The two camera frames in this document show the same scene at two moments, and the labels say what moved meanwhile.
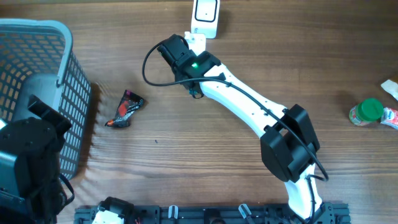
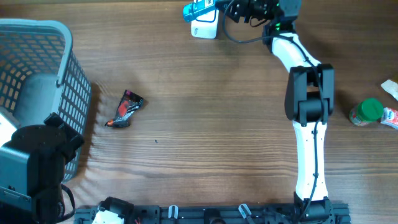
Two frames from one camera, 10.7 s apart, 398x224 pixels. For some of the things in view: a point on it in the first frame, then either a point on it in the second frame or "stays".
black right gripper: (177, 74) -> (244, 9)
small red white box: (390, 117) stays
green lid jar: (368, 111) stays
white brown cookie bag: (390, 87) stays
